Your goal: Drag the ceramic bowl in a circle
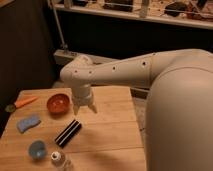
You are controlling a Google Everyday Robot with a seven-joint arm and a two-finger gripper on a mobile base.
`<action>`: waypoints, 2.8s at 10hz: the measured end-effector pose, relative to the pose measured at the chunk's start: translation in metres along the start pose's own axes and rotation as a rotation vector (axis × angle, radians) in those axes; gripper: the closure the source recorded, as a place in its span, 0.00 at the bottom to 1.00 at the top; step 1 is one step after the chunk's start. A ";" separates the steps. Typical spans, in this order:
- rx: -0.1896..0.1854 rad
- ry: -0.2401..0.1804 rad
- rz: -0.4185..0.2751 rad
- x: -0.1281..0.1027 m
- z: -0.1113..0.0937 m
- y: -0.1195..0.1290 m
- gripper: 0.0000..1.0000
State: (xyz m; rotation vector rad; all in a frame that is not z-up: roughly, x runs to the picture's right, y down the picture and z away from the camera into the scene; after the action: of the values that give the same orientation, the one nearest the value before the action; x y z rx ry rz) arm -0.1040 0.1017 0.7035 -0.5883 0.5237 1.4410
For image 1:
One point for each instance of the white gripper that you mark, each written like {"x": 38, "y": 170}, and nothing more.
{"x": 82, "y": 95}

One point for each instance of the orange ceramic bowl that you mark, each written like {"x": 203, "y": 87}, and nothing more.
{"x": 58, "y": 104}

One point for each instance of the black white striped block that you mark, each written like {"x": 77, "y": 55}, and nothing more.
{"x": 68, "y": 133}

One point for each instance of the small blue cup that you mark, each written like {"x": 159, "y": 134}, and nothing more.
{"x": 37, "y": 150}

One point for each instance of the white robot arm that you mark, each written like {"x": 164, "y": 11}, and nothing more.
{"x": 179, "y": 108}

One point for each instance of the metal pole stand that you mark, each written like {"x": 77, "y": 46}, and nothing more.
{"x": 64, "y": 45}

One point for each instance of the clear glass bottle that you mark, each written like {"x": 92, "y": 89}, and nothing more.
{"x": 61, "y": 161}

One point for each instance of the blue sponge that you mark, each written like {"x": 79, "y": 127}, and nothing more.
{"x": 27, "y": 123}

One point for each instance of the orange toy carrot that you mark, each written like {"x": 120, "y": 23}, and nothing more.
{"x": 19, "y": 103}

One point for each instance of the white shelf ledge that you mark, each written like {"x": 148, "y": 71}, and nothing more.
{"x": 132, "y": 16}

